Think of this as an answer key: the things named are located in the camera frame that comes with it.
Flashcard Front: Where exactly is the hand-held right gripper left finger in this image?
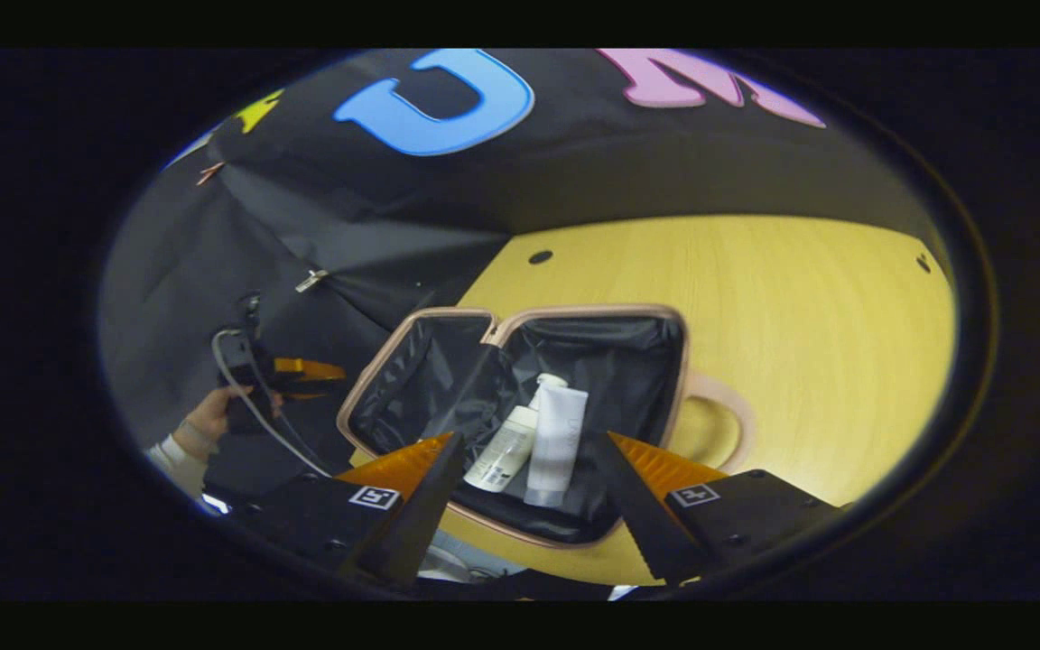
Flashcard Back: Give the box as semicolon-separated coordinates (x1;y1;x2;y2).
229;432;468;588

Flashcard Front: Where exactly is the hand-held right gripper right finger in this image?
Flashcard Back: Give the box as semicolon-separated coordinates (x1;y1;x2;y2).
584;431;847;584

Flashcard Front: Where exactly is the white labelled bottle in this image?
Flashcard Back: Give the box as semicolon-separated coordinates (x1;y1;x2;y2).
464;405;541;494

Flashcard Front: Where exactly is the pink suitcase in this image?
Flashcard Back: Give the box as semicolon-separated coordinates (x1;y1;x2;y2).
337;304;757;550

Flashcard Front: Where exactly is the black backdrop cloth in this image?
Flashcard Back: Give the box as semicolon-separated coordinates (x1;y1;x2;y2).
100;50;945;479

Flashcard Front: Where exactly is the grey cable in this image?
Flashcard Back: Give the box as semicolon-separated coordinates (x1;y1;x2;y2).
211;329;336;478

